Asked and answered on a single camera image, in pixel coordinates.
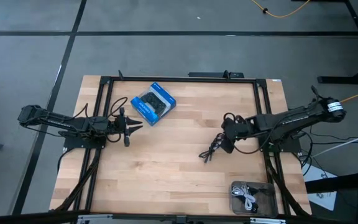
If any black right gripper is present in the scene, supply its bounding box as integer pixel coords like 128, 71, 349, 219
218, 112, 251, 154

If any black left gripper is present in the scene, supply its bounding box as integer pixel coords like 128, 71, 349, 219
109, 107, 144, 147

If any white braided USB-C cable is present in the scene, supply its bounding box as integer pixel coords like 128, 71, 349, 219
231, 184, 259, 212

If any thin black USB-C cable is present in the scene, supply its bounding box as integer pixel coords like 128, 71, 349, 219
249, 185, 269, 195

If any blue game controller box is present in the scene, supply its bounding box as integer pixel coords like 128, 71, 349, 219
130, 82, 177, 127

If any clear plastic tray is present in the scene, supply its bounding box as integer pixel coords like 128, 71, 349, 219
230, 180, 279, 218

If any white printed paper sheet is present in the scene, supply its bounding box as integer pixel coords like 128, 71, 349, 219
303, 164, 338, 212

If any dark desk with black beam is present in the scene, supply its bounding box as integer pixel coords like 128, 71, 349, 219
305, 170, 358, 224

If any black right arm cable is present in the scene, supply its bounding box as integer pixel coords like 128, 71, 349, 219
222, 112, 273, 156

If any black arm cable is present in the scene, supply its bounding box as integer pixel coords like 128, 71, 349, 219
73, 96, 129, 143
222, 112, 273, 156

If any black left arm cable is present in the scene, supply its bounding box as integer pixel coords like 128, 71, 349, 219
73, 96, 129, 143

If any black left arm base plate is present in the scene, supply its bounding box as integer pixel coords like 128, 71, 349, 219
63, 135, 107, 149

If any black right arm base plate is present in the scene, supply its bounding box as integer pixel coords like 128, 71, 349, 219
257, 136, 301, 153

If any black aluminium table frame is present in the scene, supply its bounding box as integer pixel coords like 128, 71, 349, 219
50, 70, 312, 218

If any black floor cable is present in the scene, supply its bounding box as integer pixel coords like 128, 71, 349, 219
300, 124, 358, 177

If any white floor cable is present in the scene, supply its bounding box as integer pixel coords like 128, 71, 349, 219
311, 129, 358, 158

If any yellow cable with black plug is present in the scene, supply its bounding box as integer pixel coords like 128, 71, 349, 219
250, 0, 311, 19

